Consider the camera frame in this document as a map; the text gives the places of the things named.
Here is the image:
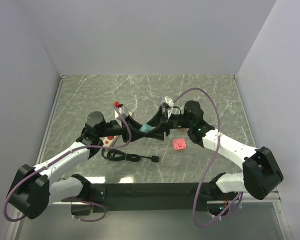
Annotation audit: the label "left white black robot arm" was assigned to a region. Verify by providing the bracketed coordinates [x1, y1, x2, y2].
[3, 107, 153, 222]

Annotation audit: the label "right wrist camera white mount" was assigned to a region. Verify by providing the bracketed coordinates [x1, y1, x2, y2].
[159, 96, 174, 110]

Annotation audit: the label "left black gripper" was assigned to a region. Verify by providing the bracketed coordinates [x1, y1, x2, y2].
[97, 115, 147, 143]

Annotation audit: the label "pink square plug adapter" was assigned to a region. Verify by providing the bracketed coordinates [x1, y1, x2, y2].
[172, 138, 187, 151]

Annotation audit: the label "aluminium extrusion rail front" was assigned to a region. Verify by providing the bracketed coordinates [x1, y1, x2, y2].
[52, 191, 281, 205]

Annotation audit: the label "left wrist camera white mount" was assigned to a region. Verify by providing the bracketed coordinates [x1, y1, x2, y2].
[114, 101, 130, 126]

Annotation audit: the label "teal plug adapter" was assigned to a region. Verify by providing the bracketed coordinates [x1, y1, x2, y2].
[139, 124, 154, 134]

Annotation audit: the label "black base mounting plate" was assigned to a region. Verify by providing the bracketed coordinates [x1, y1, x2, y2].
[69, 182, 241, 216]

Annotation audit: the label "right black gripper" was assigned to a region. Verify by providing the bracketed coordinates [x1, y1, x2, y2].
[145, 105, 193, 141]

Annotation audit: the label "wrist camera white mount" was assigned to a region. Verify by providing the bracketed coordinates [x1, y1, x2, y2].
[159, 96, 174, 110]
[114, 101, 130, 126]

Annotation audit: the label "beige power strip red sockets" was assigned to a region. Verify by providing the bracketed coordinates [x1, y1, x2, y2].
[101, 130, 121, 147]

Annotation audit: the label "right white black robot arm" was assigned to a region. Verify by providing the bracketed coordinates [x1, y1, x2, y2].
[147, 100, 284, 200]

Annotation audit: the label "black power strip cord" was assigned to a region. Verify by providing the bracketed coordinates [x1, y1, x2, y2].
[101, 148, 160, 164]

